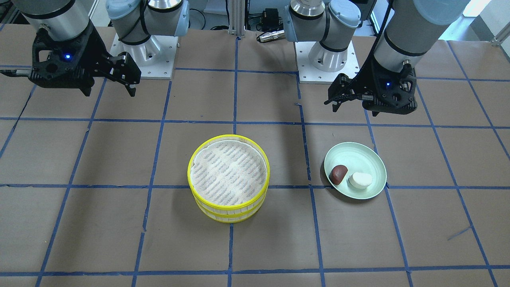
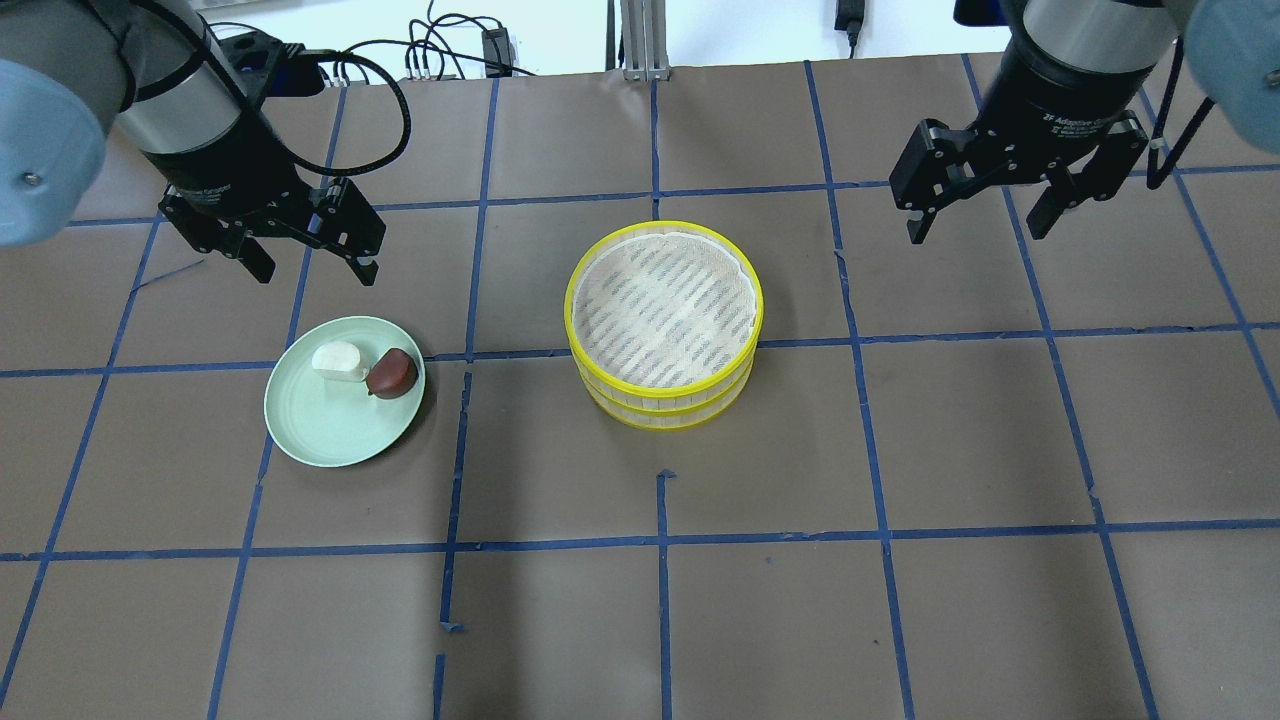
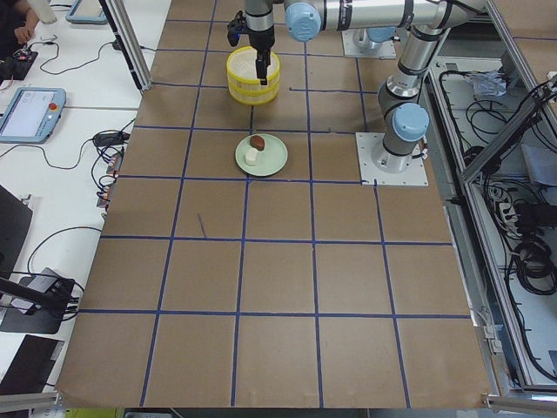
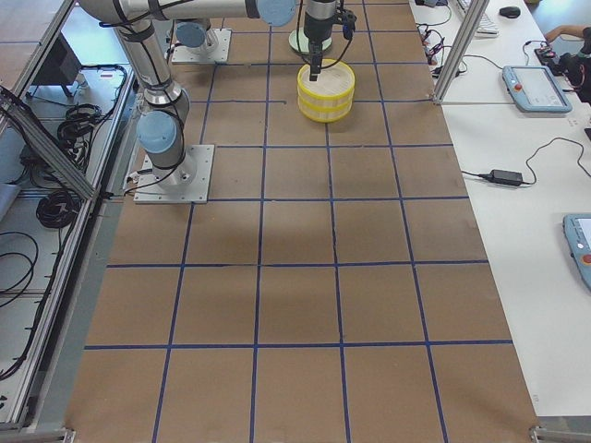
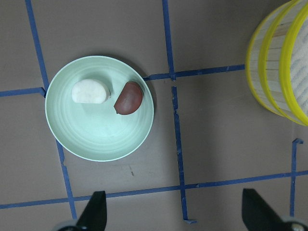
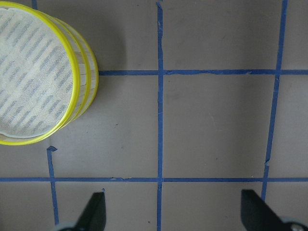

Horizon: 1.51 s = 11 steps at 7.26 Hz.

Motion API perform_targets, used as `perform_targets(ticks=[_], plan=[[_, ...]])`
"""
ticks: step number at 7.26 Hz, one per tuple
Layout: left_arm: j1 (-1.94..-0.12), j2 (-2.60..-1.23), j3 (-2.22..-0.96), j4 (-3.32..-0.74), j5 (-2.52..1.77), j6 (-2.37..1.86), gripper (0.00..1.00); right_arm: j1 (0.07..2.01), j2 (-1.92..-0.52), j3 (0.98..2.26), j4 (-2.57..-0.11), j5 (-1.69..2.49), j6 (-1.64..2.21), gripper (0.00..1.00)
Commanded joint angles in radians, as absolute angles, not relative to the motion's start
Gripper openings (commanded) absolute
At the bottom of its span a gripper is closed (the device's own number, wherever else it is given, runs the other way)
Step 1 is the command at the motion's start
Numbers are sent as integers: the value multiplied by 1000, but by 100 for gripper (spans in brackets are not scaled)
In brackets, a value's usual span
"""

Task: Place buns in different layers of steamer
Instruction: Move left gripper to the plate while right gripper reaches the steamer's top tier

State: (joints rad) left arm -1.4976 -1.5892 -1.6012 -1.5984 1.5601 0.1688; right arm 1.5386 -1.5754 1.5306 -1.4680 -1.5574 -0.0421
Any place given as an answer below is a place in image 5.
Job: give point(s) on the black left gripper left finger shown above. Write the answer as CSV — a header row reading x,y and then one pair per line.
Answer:
x,y
94,216

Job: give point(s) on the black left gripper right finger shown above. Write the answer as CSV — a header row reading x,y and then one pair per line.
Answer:
x,y
257,215

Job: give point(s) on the white steamed bun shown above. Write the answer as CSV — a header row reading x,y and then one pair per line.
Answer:
x,y
90,91

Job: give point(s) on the yellow bamboo steamer top layer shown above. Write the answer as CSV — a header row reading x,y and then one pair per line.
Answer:
x,y
285,62

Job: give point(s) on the yellow bamboo steamer layer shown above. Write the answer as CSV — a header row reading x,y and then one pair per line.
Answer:
x,y
254,55
285,62

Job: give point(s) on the yellow bamboo steamer bottom layer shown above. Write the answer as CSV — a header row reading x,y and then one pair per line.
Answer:
x,y
254,55

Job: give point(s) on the light green round plate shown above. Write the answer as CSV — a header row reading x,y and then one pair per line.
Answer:
x,y
95,131

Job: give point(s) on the brown steamed bun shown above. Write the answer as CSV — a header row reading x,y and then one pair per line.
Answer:
x,y
129,99

